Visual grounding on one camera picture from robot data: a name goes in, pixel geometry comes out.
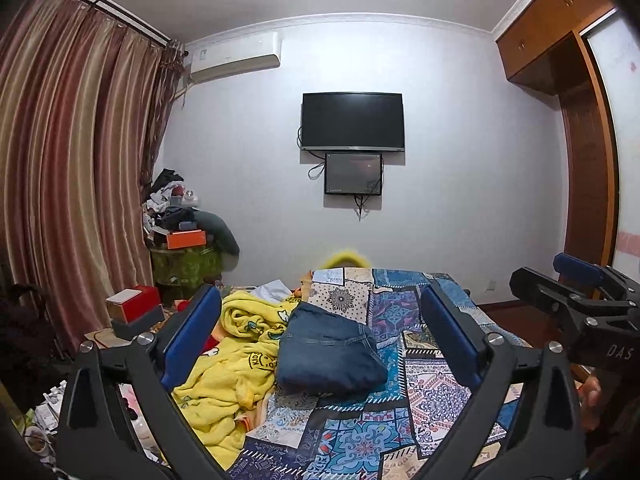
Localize pile of crumpled papers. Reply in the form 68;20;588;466
20;379;68;461

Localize white wardrobe sliding door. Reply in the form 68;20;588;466
585;10;640;271

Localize brown striped curtain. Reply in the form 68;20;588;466
0;0;187;361

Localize black box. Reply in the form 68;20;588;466
111;305;166;342

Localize person's right hand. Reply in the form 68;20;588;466
580;375;606;431

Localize yellow cartoon print blanket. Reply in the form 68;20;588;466
172;290;302;466

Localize light grey cloth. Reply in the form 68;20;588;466
250;280;294;304

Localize green printed cabinet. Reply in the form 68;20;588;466
150;245;224;304

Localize white curtain rail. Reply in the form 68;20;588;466
42;0;173;48

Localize white air conditioner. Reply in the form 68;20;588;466
182;31;282;86

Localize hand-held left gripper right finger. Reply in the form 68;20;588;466
415;284;587;480

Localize dark green bag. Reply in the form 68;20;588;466
192;210;241;259

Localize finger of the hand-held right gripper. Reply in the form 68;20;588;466
509;266;640;334
552;252;640;302

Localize dark chair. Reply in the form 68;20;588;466
0;282;57;377

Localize blue jeans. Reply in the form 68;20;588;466
276;304;390;395

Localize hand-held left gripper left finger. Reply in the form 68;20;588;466
55;284;236;480

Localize orange box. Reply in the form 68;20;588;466
165;229;207;250

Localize red and white box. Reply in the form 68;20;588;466
105;285;162;324

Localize black wall television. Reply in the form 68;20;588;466
300;92;405;153

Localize small wall monitor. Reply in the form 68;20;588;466
324;152;385;196

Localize wooden wardrobe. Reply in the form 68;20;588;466
495;0;640;311

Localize blue patchwork bed sheet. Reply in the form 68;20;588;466
227;266;531;480

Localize pile of dark clothes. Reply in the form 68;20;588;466
142;169;202;234

